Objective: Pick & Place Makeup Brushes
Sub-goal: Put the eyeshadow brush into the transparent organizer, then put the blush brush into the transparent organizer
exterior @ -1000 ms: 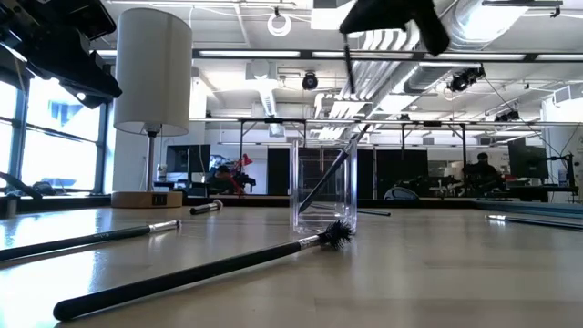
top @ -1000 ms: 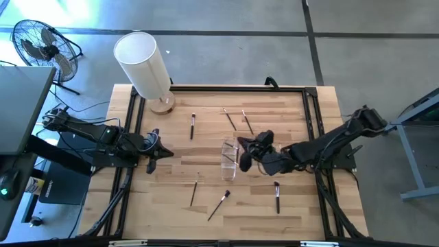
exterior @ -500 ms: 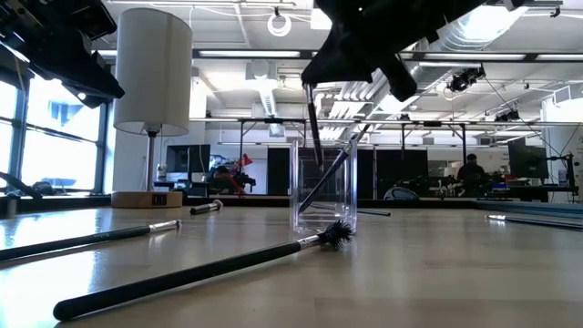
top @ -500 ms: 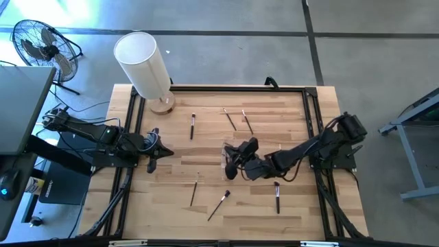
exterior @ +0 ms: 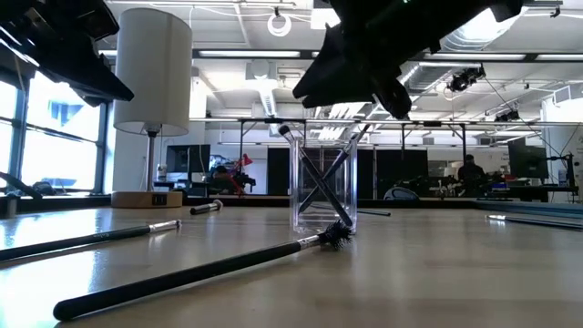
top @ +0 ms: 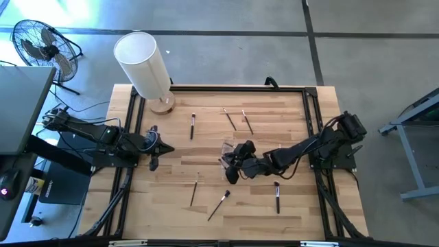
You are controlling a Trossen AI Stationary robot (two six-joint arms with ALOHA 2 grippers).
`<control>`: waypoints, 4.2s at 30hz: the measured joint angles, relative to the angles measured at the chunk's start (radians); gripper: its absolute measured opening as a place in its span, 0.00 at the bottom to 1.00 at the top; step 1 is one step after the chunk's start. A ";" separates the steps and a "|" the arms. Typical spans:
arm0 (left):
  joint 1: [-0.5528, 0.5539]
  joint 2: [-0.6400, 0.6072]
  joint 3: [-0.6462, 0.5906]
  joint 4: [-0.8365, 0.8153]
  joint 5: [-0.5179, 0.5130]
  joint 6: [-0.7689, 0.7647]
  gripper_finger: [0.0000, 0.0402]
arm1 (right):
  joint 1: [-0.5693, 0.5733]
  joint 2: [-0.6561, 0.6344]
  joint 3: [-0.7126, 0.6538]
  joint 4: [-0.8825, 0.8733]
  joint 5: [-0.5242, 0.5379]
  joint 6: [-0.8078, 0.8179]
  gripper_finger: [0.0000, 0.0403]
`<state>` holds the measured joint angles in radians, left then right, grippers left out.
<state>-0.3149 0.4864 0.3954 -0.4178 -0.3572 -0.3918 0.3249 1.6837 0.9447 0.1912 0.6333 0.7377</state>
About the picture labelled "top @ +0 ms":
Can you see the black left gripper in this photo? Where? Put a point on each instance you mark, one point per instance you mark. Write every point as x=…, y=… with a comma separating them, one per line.
x=153, y=147

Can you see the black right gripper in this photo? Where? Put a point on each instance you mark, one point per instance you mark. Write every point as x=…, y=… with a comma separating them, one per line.
x=252, y=166

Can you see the medium black makeup brush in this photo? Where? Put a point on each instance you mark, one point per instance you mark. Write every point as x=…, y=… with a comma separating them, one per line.
x=192, y=127

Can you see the black fluffy-head makeup brush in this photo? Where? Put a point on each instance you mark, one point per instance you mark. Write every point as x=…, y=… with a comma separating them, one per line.
x=226, y=194

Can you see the wide-head black makeup brush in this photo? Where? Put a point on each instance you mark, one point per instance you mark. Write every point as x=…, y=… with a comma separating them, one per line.
x=277, y=202

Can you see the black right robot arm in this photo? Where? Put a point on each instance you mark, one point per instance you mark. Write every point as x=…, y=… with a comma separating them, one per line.
x=302, y=149

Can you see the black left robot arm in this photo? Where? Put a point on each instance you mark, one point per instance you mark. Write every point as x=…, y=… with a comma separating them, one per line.
x=89, y=129

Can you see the clear acrylic square holder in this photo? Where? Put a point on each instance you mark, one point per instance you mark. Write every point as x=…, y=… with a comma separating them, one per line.
x=228, y=149

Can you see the white shade wooden base lamp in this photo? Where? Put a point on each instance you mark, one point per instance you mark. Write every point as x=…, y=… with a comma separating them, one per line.
x=144, y=65

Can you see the black computer tower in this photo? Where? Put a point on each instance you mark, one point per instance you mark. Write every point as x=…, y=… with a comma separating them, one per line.
x=65, y=185

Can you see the black desk support bar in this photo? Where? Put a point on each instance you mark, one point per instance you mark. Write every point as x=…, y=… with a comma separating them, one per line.
x=51, y=152

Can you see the short black rod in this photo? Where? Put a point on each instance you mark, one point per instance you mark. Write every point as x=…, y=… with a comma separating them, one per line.
x=355, y=151

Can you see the white yellow container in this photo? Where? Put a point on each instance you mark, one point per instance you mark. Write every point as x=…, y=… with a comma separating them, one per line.
x=33, y=185

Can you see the black floor plug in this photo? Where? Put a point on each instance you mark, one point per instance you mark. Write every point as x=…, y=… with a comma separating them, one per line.
x=35, y=221

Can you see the black floor fan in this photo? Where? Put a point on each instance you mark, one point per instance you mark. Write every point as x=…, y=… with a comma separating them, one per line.
x=49, y=51

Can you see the dark grey desk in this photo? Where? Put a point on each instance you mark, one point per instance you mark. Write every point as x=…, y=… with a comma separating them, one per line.
x=20, y=103

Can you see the black computer mouse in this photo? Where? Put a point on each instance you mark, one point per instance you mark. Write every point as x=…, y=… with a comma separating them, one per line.
x=8, y=183

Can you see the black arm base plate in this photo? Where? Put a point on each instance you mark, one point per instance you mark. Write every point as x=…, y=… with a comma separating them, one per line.
x=103, y=161
x=343, y=164

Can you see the black aluminium table frame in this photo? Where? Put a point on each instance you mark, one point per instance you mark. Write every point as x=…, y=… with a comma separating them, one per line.
x=240, y=88

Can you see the silver metal bracket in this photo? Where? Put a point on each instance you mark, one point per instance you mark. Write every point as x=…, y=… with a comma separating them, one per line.
x=319, y=244
x=127, y=243

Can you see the grey metal cart frame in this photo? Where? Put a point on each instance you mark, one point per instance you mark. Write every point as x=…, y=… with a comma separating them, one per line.
x=410, y=161

